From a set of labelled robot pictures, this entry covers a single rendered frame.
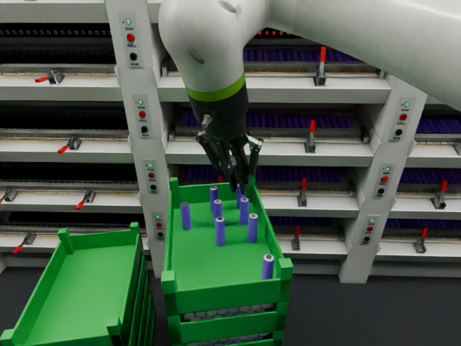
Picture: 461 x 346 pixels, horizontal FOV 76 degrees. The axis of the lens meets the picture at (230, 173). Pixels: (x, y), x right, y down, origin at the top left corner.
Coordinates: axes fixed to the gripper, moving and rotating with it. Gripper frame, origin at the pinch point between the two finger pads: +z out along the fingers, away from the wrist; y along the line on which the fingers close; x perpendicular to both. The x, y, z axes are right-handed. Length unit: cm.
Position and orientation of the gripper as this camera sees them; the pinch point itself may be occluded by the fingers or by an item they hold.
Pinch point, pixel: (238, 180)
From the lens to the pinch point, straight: 65.8
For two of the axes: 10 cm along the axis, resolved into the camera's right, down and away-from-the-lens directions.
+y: 9.3, 1.9, -3.2
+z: 1.6, 5.9, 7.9
